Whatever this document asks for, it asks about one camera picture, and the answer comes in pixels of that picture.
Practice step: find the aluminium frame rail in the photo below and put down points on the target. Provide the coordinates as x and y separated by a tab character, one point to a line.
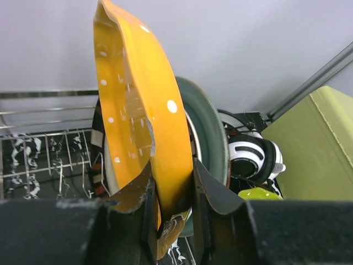
342	60

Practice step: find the black and white headphones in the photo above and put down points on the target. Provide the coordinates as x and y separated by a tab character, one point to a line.
254	159

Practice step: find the lime green box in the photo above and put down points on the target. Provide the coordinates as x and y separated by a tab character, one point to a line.
315	138

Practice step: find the grey-green plate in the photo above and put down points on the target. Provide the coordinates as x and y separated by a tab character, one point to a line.
207	136

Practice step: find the orange polka dot plate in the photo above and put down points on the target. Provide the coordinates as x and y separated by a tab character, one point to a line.
143	114

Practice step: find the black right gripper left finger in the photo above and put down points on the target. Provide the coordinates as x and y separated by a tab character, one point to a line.
128	233

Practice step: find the chrome wire dish rack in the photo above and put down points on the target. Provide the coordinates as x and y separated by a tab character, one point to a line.
49	212

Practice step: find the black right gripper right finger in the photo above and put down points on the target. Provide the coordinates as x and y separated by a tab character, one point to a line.
223	230

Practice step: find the lime green polka dot plate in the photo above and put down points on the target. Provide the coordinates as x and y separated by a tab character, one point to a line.
258	194

